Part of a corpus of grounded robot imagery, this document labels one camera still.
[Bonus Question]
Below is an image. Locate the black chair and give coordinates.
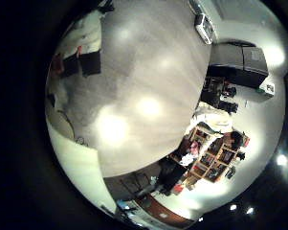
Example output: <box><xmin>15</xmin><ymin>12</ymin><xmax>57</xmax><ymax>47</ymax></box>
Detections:
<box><xmin>120</xmin><ymin>172</ymin><xmax>157</xmax><ymax>198</ymax></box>

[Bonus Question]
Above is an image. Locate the black cabinet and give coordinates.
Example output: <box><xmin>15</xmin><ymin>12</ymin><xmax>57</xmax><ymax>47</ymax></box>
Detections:
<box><xmin>207</xmin><ymin>40</ymin><xmax>270</xmax><ymax>90</ymax></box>

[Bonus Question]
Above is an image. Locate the white box device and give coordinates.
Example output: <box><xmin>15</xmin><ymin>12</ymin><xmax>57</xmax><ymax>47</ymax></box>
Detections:
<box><xmin>194</xmin><ymin>12</ymin><xmax>214</xmax><ymax>45</ymax></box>

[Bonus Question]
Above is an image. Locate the person in white sweater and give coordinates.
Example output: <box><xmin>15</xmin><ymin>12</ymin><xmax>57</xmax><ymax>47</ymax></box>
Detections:
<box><xmin>192</xmin><ymin>101</ymin><xmax>245</xmax><ymax>150</ymax></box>

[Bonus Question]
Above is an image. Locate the red floor mat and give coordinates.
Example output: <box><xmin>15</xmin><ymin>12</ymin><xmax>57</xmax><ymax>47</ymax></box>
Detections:
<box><xmin>135</xmin><ymin>195</ymin><xmax>195</xmax><ymax>229</ymax></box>

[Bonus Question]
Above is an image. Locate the wooden cubby shelf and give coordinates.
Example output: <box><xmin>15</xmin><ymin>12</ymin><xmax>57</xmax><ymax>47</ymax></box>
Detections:
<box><xmin>170</xmin><ymin>125</ymin><xmax>251</xmax><ymax>190</ymax></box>

